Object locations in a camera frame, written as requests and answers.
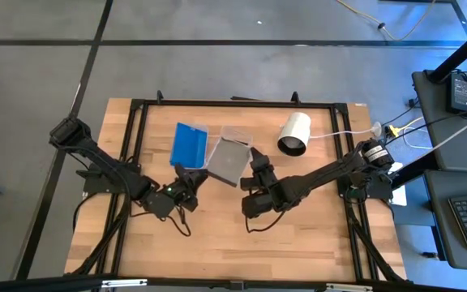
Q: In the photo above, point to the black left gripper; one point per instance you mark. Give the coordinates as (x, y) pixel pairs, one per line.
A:
(168, 198)

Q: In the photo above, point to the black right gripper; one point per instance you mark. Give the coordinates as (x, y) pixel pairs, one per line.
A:
(264, 194)

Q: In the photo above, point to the clear jewel case black tray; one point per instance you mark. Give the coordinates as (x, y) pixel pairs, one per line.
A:
(227, 160)

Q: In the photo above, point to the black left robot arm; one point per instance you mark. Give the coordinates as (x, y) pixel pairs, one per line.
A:
(108, 166)

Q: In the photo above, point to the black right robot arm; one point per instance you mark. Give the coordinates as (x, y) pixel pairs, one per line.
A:
(331, 174)

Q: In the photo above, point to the white desk lamp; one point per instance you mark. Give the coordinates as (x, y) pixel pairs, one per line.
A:
(298, 130)

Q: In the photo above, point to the white plug adapter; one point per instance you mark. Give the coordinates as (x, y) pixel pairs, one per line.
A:
(376, 129)

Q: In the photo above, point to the white paper sheet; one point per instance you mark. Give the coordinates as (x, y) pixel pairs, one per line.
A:
(399, 196)

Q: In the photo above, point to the black metal pole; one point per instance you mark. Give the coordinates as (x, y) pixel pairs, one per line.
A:
(464, 50)
(416, 168)

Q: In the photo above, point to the black side desk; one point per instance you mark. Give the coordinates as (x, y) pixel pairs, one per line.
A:
(452, 142)
(440, 243)

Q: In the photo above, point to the black power brick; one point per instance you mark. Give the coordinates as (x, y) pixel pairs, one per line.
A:
(459, 92)

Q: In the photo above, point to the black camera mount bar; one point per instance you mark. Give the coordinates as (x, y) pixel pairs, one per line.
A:
(55, 284)

